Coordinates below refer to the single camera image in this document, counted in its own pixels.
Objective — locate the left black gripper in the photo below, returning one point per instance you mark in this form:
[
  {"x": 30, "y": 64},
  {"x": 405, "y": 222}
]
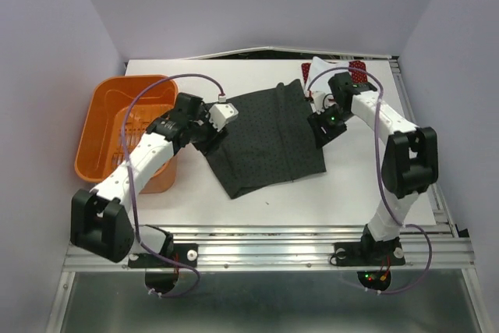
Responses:
[{"x": 214, "y": 139}]

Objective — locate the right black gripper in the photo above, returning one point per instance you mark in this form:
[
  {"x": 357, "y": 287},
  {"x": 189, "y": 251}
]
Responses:
[{"x": 320, "y": 138}]

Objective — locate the white skirt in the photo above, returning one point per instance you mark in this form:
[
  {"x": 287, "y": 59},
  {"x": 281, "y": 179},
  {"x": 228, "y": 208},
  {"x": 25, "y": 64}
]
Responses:
[{"x": 318, "y": 66}]

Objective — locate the red polka dot skirt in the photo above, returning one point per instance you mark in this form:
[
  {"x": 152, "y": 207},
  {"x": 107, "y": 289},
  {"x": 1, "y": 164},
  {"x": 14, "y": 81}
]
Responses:
[{"x": 356, "y": 69}]

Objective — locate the dark grey dotted skirt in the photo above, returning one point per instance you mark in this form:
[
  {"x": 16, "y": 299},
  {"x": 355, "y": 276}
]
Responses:
[{"x": 270, "y": 142}]

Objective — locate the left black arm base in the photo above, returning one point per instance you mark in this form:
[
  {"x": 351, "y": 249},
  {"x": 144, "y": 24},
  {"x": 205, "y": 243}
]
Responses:
[{"x": 163, "y": 243}]

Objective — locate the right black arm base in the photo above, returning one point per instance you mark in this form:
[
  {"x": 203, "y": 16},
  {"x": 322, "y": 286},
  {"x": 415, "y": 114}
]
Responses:
[{"x": 367, "y": 253}]

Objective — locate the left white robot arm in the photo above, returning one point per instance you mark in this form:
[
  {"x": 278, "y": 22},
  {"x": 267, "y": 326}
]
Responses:
[{"x": 104, "y": 220}]

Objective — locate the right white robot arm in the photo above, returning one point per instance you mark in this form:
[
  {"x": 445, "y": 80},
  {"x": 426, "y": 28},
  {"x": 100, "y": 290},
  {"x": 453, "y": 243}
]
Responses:
[{"x": 406, "y": 155}]

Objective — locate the orange plastic bin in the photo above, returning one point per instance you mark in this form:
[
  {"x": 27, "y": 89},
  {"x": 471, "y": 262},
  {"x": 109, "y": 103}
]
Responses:
[{"x": 100, "y": 148}]

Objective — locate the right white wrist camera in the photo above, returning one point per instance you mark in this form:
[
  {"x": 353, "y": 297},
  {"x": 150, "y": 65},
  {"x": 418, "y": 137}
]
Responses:
[{"x": 320, "y": 100}]

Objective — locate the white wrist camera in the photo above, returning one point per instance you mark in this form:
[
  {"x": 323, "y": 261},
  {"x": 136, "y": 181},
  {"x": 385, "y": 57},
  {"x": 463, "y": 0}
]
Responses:
[
  {"x": 320, "y": 100},
  {"x": 222, "y": 114}
]

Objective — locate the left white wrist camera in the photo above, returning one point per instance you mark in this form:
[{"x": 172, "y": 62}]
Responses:
[{"x": 222, "y": 114}]

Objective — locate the aluminium mounting rail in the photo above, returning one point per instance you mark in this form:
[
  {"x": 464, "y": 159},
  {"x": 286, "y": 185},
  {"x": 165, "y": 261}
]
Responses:
[{"x": 307, "y": 248}]

